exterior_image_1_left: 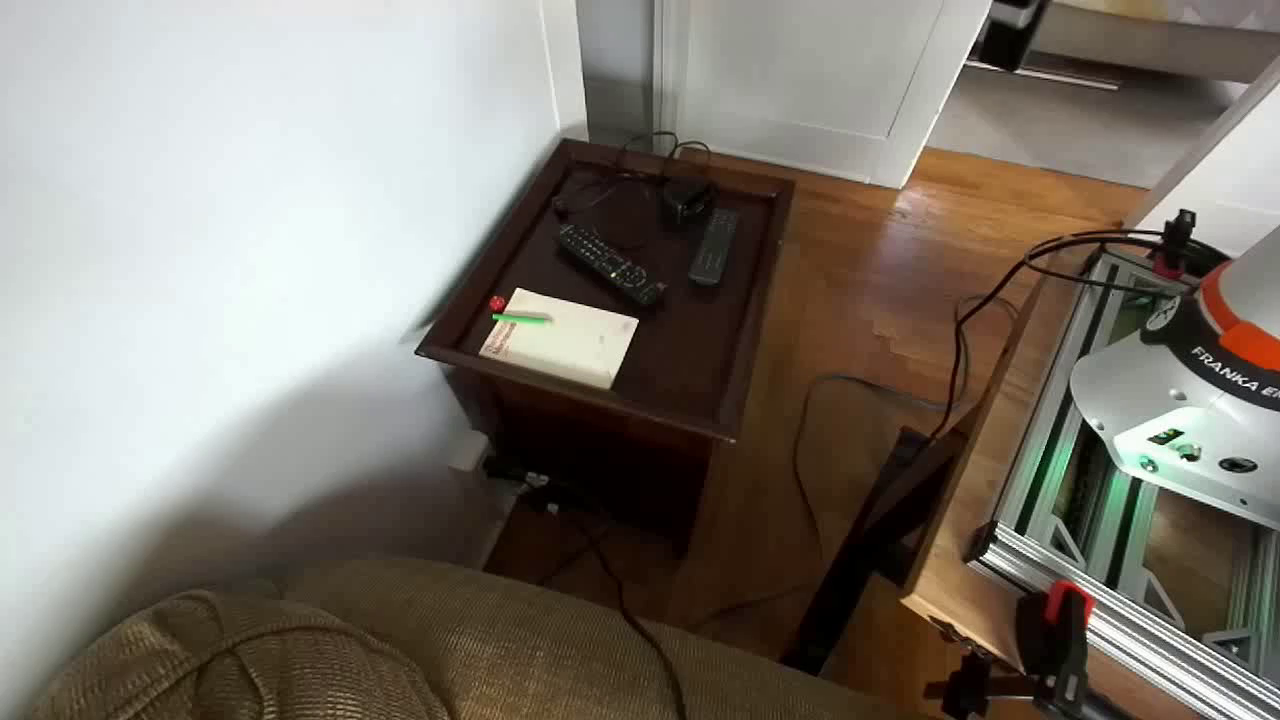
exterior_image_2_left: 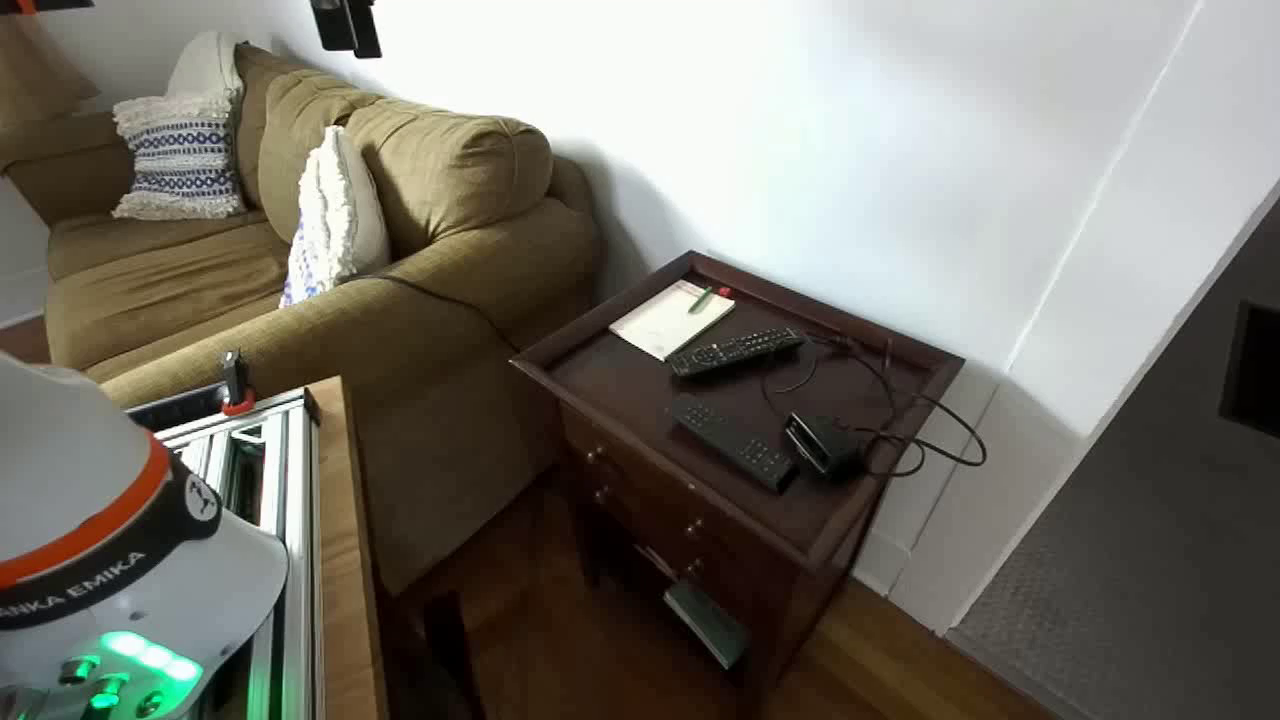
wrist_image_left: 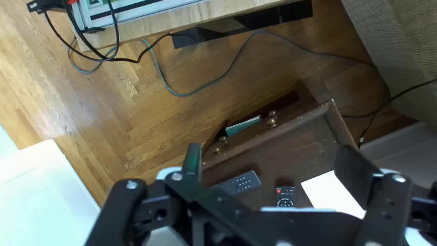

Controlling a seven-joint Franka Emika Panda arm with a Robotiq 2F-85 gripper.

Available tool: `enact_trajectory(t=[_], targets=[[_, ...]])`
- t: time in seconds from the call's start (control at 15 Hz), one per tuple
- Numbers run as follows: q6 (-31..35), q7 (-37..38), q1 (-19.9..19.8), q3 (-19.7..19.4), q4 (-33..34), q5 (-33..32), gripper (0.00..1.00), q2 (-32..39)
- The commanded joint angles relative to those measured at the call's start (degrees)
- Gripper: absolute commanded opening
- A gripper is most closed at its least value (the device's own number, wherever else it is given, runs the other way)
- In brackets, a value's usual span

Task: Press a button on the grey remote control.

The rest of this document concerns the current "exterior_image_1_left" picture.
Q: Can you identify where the black power adapter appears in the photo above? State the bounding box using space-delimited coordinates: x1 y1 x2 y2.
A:
658 177 714 229

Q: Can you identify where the white door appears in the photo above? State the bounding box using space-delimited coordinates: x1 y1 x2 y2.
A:
649 0 1001 192

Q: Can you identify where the beige fabric couch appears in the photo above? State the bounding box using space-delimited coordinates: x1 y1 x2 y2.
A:
25 552 944 720

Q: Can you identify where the white book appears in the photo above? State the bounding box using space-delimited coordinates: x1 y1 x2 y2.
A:
477 283 645 391

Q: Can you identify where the black remote control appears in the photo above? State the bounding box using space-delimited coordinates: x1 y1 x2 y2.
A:
551 221 670 316

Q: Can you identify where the aluminium profile frame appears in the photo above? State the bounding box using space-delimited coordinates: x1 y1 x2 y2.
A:
965 249 1280 720

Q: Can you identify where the black looped floor cable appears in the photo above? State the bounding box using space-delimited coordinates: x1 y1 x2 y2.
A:
789 370 941 552

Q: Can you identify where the dark wooden side table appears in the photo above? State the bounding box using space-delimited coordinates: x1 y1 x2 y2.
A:
412 136 800 561

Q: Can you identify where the wooden cart board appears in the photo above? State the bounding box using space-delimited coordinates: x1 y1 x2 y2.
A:
900 278 1205 720

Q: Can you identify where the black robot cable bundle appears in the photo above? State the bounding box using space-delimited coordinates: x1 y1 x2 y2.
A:
930 229 1186 447

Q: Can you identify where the black floor power cable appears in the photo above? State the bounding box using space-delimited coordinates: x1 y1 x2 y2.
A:
529 480 692 720

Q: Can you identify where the grey remote control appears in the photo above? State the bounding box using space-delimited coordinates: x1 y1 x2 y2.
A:
682 204 745 292

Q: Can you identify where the black stand leg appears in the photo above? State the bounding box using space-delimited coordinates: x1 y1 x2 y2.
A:
775 420 970 681

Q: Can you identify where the thin black adapter cable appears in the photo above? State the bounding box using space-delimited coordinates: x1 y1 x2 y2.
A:
579 129 711 204

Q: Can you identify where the orange black bar clamp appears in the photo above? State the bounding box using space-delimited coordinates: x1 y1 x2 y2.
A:
924 574 1098 720

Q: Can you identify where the black power strip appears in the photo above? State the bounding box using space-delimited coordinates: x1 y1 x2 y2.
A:
477 447 590 520

